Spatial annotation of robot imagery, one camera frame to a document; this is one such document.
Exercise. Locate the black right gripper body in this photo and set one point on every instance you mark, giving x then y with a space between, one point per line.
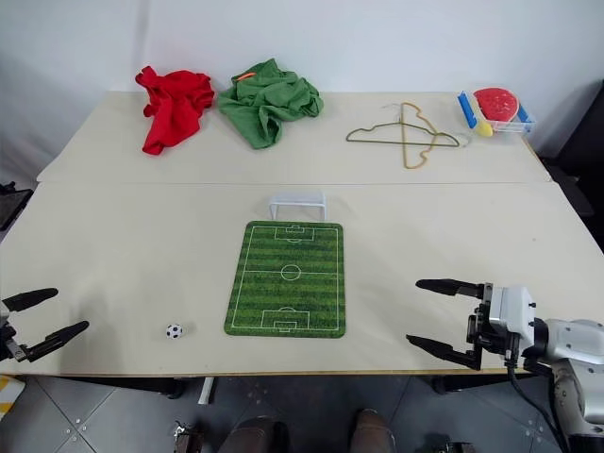
477 330

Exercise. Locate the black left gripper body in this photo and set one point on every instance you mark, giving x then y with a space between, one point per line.
8 347

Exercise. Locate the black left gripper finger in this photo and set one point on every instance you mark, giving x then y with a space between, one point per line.
29 298
59 338

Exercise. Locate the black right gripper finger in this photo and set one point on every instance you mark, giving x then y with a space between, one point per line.
441 349
448 286

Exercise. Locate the small soccer ball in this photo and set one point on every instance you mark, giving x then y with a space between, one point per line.
174 331

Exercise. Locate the green soccer field mat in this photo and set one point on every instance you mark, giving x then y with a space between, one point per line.
285 278

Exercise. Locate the dark brown rounded shape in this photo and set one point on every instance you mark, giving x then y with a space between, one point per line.
373 431

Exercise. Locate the yellow clothes hanger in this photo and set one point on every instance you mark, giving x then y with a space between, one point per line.
402 141

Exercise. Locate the white table leg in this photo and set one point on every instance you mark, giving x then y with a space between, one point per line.
206 390

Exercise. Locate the yellow lemon toy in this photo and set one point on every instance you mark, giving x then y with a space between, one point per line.
485 130

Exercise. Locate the olive clothes hanger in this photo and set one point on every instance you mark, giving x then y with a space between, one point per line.
377 140

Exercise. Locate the white miniature goal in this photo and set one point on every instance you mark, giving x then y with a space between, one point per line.
297 200

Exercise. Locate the blue plastic basket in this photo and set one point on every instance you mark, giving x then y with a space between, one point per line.
519 126

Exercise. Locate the red watermelon slice toy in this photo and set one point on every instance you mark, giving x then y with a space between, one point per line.
495 104

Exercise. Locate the red crumpled garment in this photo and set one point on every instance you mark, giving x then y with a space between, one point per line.
174 108

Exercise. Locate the green crumpled garment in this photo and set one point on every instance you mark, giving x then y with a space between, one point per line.
264 104

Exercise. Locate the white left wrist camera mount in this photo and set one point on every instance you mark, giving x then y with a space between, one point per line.
3 312

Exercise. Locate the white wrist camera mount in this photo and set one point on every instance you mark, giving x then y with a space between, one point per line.
3 312
512 311

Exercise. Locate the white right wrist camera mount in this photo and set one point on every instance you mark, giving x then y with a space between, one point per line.
512 311

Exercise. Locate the black table frame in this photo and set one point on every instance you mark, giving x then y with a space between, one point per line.
141 383

